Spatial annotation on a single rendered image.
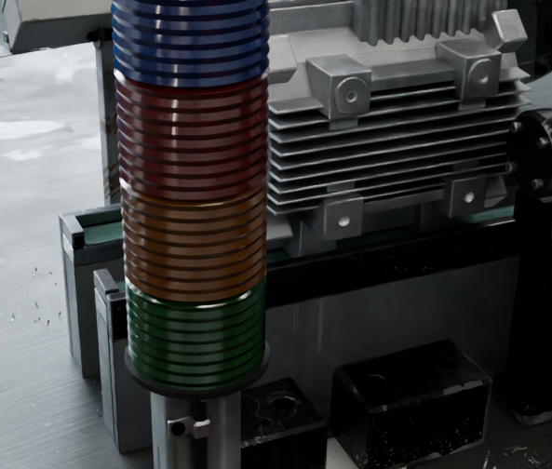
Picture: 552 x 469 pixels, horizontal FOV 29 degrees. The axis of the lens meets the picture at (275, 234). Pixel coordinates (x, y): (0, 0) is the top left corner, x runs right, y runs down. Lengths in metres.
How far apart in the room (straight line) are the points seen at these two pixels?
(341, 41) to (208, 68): 0.36
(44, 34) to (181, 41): 0.57
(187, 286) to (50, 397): 0.44
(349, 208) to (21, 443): 0.29
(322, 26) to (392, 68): 0.06
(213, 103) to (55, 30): 0.55
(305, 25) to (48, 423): 0.35
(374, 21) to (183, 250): 0.36
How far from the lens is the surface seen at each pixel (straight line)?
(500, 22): 0.79
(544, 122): 0.74
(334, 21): 0.75
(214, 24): 0.39
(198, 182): 0.41
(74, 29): 0.95
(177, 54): 0.39
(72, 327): 0.88
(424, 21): 0.77
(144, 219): 0.43
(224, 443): 0.50
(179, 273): 0.43
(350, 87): 0.70
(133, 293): 0.45
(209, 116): 0.40
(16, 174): 1.24
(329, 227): 0.74
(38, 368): 0.90
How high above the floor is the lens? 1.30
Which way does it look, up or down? 27 degrees down
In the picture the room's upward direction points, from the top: 1 degrees clockwise
